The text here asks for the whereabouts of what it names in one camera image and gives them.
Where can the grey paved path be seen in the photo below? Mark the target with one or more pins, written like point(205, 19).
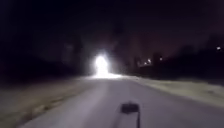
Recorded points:
point(100, 106)

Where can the dark row of trees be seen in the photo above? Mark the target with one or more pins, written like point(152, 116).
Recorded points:
point(186, 65)

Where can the dry grass verge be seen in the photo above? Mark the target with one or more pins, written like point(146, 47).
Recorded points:
point(190, 89)
point(36, 100)

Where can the street lamp post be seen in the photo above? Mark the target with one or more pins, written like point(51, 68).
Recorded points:
point(101, 64)

